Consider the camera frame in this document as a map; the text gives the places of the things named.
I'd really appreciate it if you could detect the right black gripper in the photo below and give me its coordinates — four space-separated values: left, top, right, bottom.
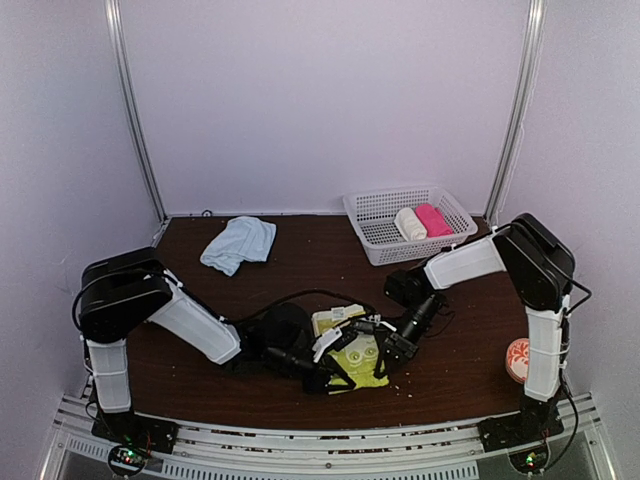
376 294 444 379

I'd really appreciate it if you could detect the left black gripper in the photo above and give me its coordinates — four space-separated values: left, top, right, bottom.
266 344 356 396

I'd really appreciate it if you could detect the green patterned towel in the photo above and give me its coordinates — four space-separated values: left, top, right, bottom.
311 304 389 390

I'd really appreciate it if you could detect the light blue towel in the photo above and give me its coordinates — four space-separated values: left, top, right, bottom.
200 216 277 277

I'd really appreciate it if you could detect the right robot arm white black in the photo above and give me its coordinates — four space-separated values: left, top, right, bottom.
375 213 578 442

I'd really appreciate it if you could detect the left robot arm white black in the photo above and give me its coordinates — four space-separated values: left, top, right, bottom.
72 247 355 444

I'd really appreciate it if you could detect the red patterned bowl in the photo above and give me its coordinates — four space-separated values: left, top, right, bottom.
505 338 529 384

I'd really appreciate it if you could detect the white plastic basket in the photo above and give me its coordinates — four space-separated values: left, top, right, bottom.
343 186 478 266

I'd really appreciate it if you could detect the rolled white towel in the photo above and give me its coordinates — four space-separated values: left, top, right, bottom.
394 207 427 242

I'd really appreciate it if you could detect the rolled pink towel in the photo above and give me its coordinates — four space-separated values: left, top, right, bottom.
415 204 454 238

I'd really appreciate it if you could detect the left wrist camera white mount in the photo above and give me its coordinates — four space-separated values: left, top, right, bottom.
312 327 358 363

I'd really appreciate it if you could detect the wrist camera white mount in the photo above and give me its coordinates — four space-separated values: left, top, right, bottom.
349 314 397 335
312 327 358 363

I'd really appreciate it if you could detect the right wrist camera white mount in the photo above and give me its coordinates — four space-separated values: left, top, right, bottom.
349 314 397 335

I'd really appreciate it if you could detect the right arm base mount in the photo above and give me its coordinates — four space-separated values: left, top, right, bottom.
477 396 564 452

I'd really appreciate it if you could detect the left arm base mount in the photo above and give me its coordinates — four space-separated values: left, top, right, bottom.
91 408 178 454

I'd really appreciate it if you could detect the right aluminium frame post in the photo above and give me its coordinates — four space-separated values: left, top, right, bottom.
483 0 547 225

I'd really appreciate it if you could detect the aluminium frame post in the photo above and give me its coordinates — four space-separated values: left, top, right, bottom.
104 0 168 223
483 0 547 225

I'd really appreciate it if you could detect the left aluminium frame post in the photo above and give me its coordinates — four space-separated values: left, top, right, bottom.
104 0 168 223

